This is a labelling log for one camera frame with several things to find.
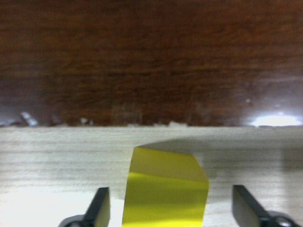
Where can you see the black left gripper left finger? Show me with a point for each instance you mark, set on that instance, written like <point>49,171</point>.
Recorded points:
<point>97,214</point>

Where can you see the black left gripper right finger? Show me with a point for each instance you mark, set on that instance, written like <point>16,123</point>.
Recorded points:
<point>248,212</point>

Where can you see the wooden drawer with white handle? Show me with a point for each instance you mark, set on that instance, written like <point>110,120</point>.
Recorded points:
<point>48,174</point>

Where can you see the yellow block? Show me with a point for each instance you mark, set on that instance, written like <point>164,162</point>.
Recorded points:
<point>164,189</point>

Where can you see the dark wooden drawer cabinet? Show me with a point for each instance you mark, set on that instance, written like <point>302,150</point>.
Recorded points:
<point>151,62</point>

